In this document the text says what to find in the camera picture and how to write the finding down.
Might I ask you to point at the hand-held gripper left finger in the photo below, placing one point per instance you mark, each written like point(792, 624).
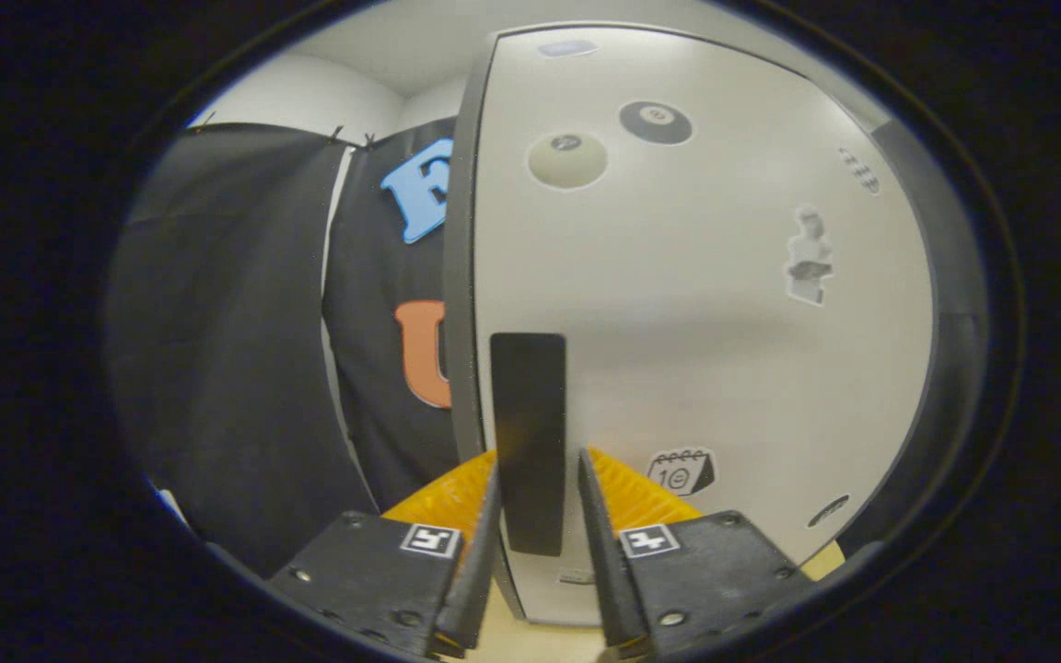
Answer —
point(480, 562)

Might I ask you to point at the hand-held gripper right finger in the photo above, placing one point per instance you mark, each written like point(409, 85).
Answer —
point(606, 562)

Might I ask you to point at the dark grey shoe cabinet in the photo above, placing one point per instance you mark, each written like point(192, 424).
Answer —
point(459, 322)

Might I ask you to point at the black backdrop cloth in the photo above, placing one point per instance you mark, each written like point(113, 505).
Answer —
point(217, 322)

